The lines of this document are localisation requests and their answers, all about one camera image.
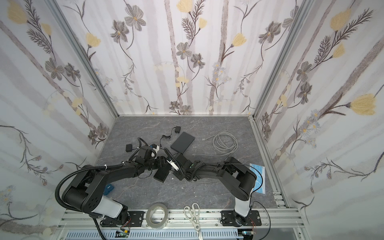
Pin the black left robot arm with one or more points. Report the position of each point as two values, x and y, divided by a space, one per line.
83 190

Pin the small black adapter with cable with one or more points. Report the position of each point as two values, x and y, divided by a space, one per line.
174 130

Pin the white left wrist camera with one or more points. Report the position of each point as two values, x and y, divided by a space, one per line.
154 149

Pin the blue face mask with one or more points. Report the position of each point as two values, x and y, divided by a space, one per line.
260 183

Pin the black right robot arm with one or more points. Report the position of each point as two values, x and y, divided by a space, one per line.
241 181

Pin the dark grey flat switch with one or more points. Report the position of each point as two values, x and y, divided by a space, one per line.
182 143

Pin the black power adapter with cable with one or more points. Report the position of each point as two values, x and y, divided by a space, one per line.
130 148

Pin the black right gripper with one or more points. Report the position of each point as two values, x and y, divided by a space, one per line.
182 163

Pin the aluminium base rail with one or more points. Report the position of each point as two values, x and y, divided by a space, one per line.
209 219

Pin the small blue object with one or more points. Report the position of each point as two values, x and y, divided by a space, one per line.
108 189

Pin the white slotted cable duct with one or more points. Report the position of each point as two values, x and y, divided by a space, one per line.
177 234

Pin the clear tape roll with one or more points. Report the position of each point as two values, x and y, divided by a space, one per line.
157 216

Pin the white handled scissors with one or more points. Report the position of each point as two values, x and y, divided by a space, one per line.
192 213

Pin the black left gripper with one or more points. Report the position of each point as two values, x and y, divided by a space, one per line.
162 163

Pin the black ribbed network switch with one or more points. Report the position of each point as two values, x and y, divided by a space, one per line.
162 173

